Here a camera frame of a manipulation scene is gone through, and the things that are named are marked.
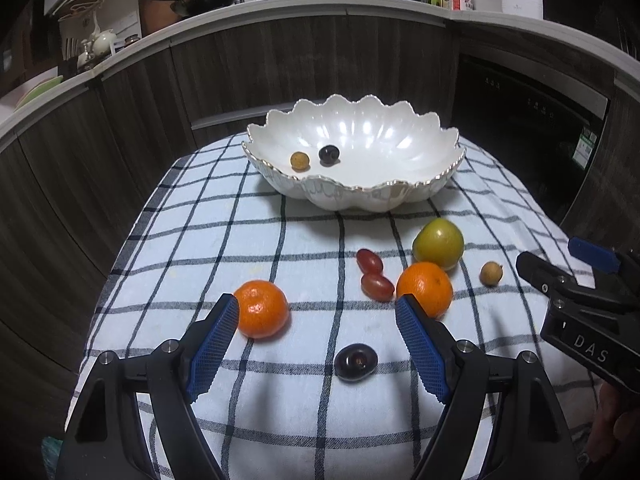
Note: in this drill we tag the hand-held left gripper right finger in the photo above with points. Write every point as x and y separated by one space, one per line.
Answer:
420 345

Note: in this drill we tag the white scalloped bowl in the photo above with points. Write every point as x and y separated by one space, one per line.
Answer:
370 155

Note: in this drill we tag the wooden cutting board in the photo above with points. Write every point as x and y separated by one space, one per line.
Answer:
155 15

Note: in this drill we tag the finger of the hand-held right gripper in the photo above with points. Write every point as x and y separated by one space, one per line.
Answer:
592 254
545 275

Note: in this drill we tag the white kitchen countertop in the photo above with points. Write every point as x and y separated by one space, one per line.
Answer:
300 2

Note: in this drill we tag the orange mandarin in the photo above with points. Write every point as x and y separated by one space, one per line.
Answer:
265 310
425 285

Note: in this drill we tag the person's right hand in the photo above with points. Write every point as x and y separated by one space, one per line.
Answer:
620 435

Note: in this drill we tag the red grape tomato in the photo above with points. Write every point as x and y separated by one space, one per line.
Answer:
369 260
377 286

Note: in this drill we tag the brown longan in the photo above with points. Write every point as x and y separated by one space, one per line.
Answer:
491 273
299 161

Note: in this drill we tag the white teapot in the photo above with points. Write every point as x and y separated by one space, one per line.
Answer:
104 42

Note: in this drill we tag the green tomato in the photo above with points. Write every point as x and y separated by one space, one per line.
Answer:
439 242

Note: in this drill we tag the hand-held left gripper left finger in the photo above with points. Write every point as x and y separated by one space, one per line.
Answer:
215 345

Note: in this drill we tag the black kitchen appliance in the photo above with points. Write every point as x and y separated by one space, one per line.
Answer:
580 5

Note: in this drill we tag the green white sticker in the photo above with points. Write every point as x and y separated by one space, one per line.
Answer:
586 147

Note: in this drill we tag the built-in black dishwasher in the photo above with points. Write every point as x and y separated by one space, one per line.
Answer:
525 125

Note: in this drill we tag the dark purple grape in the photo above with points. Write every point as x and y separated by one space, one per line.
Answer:
355 362
328 154

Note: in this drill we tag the white paper roll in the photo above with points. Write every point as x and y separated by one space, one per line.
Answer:
522 4

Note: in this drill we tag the blue checked cloth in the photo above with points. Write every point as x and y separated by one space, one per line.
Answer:
300 260

